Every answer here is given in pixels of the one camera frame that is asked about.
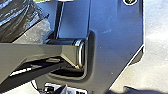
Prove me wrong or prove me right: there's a silver base bolt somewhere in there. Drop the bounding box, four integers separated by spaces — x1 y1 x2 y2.
122 0 138 6

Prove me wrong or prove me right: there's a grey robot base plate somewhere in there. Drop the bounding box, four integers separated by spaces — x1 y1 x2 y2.
31 0 146 94

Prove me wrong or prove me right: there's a small white box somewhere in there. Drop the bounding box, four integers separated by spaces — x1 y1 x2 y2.
43 82 69 94

